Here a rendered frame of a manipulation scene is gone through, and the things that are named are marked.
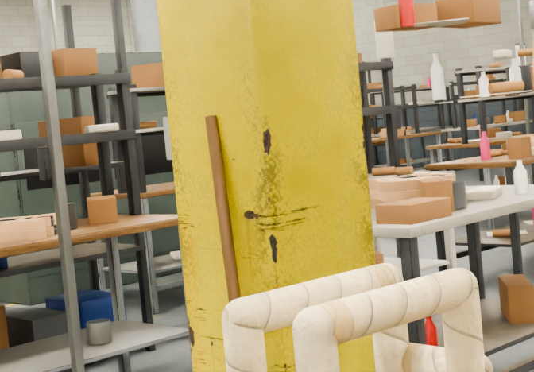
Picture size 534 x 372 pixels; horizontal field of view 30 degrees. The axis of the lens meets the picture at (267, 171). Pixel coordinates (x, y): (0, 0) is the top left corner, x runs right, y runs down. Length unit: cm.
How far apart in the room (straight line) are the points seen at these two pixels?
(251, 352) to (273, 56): 107
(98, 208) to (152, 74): 252
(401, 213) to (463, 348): 302
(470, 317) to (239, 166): 103
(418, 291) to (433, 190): 337
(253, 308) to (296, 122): 106
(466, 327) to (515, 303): 389
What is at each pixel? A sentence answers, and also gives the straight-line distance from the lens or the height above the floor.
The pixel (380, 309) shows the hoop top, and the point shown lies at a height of 120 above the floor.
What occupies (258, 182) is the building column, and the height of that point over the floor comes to 124.
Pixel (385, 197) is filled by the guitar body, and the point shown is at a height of 96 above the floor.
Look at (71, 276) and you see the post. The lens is 435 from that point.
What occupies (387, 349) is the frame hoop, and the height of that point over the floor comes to 114.
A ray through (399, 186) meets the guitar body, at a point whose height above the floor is 101.
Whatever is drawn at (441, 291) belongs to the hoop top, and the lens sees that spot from 81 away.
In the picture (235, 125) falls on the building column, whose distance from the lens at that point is 181.
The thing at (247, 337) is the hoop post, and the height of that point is 118.
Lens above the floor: 135
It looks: 3 degrees down
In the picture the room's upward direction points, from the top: 5 degrees counter-clockwise
